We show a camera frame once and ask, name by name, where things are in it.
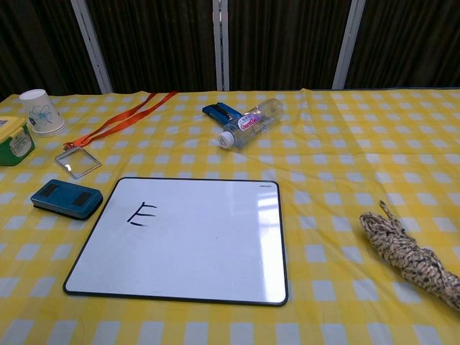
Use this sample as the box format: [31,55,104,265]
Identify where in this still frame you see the folded leopard print umbrella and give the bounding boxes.
[359,200,460,312]

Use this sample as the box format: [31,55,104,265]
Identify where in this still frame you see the yellow checkered tablecloth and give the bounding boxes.
[0,87,460,345]

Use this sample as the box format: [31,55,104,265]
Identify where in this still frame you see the white dry-erase board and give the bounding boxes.
[63,176,290,307]

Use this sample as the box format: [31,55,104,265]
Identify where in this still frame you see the orange lanyard strap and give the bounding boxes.
[68,91,179,147]

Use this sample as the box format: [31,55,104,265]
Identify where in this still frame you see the blue tool behind bottle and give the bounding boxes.
[201,103,242,122]

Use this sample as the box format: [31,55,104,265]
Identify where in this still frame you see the green box with yellow lid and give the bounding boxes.
[0,116,36,167]

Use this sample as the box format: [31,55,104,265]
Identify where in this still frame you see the blue whiteboard eraser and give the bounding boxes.
[29,178,104,221]

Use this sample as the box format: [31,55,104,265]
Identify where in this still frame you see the white paper cup stack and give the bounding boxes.
[19,88,68,138]

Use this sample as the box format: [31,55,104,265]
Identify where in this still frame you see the clear square badge holder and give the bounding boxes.
[54,142,102,180]

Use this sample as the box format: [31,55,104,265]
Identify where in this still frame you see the clear plastic water bottle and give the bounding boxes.
[218,98,284,150]

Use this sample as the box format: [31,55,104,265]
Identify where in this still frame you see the white vertical frame post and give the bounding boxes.
[212,0,231,92]
[70,0,114,94]
[331,0,367,90]

